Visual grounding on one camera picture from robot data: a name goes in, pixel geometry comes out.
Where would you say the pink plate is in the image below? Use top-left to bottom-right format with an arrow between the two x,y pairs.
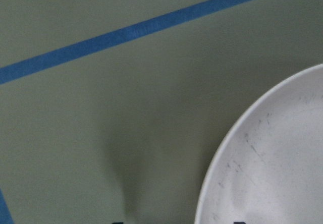
194,65 -> 322,223

